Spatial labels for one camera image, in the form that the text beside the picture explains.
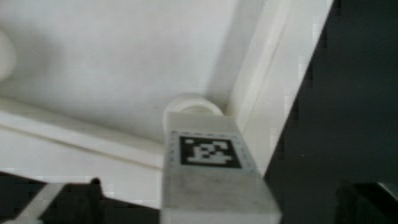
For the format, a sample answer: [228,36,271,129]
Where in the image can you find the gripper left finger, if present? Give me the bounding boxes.
[11,178,102,224]

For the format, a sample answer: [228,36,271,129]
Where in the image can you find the white square table top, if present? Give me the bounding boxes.
[0,0,335,207]

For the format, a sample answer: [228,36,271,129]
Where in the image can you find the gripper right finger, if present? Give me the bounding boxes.
[335,182,398,224]

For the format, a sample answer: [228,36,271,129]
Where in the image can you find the white table leg with tag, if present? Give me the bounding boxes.
[160,94,283,224]

